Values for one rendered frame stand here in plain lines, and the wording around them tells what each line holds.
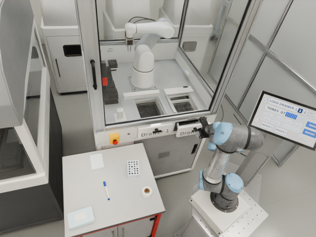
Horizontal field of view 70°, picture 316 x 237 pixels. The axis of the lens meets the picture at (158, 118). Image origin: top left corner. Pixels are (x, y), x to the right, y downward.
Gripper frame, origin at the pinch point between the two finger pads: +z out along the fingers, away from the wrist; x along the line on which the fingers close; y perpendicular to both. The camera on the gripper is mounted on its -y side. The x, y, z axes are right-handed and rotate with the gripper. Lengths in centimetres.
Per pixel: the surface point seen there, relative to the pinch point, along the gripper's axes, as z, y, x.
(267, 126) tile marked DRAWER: -16, 7, 54
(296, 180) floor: 59, 76, 143
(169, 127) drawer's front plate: 6.8, -6.7, -19.9
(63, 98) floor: 172, -86, -112
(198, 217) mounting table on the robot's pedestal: -21, 57, -22
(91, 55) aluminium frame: -47, -47, -75
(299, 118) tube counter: -28, 6, 74
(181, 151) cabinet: 43.5, 15.1, 0.3
